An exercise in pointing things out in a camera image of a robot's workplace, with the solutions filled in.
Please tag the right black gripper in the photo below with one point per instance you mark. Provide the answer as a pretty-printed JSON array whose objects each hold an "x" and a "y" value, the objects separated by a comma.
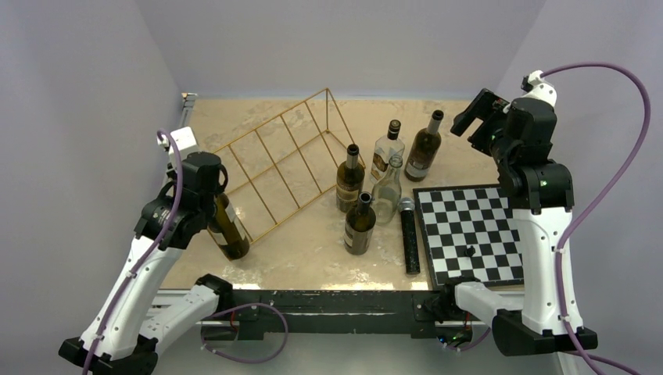
[{"x": 489, "y": 106}]

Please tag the dark wine bottle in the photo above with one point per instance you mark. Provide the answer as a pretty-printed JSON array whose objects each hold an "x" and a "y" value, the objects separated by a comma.
[
  {"x": 360, "y": 222},
  {"x": 227, "y": 231},
  {"x": 424, "y": 149}
]

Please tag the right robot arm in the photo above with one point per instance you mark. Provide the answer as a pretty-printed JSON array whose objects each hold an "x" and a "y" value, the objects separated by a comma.
[{"x": 517, "y": 136}]

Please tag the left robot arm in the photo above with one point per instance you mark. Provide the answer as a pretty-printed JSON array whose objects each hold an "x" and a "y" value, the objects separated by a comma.
[{"x": 120, "y": 340}]

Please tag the clear whisky bottle black cap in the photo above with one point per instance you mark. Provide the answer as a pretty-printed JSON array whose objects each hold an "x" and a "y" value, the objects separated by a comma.
[{"x": 385, "y": 147}]

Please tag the clear empty glass bottle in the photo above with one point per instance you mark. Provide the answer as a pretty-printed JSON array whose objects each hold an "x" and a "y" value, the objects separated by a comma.
[{"x": 387, "y": 192}]

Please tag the green wine bottle silver neck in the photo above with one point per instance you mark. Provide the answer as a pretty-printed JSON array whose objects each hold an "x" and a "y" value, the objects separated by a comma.
[{"x": 349, "y": 179}]

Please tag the black microphone silver head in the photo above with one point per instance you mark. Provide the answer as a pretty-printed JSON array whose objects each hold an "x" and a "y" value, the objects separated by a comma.
[{"x": 406, "y": 208}]

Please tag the black white chessboard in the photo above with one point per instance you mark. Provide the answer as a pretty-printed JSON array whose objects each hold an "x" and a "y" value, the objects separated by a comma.
[{"x": 454, "y": 218}]

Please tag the black chess piece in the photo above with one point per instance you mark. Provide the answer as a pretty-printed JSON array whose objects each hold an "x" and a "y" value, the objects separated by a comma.
[{"x": 470, "y": 251}]

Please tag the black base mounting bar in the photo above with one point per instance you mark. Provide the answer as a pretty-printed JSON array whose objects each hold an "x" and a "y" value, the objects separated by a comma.
[{"x": 419, "y": 314}]

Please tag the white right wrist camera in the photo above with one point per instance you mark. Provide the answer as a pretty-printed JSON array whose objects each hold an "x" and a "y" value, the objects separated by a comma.
[{"x": 534, "y": 85}]

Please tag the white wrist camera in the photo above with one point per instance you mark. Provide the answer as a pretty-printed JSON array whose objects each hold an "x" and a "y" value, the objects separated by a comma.
[
  {"x": 534, "y": 85},
  {"x": 185, "y": 140}
]

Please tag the gold wire wine rack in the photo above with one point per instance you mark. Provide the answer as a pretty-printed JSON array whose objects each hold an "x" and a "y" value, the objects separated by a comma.
[{"x": 283, "y": 166}]

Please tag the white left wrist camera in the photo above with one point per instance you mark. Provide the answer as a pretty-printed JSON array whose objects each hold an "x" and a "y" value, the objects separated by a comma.
[{"x": 185, "y": 140}]

